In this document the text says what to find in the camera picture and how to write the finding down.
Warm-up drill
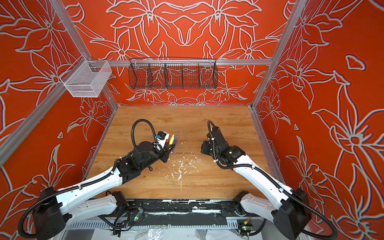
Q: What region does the yellow pen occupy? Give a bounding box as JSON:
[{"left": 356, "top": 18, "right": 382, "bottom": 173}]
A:
[{"left": 169, "top": 135, "right": 175, "bottom": 145}]

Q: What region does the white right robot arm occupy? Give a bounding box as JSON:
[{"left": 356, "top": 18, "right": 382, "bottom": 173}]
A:
[{"left": 201, "top": 121, "right": 338, "bottom": 240}]

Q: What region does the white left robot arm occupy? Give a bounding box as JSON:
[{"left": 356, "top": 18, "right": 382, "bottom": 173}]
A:
[{"left": 18, "top": 119, "right": 176, "bottom": 239}]

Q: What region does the white mesh basket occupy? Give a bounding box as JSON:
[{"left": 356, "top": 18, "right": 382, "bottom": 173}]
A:
[{"left": 60, "top": 61, "right": 112, "bottom": 98}]

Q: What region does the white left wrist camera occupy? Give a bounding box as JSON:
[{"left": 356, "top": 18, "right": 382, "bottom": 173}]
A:
[{"left": 155, "top": 131, "right": 170, "bottom": 151}]

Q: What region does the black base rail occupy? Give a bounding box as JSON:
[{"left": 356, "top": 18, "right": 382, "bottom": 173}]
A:
[{"left": 127, "top": 199, "right": 263, "bottom": 228}]

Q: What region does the black wire basket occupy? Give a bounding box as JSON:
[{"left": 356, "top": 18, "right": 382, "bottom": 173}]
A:
[{"left": 128, "top": 58, "right": 219, "bottom": 90}]

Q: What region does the aluminium frame post right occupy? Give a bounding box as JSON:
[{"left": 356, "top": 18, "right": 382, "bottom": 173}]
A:
[{"left": 251, "top": 0, "right": 307, "bottom": 111}]

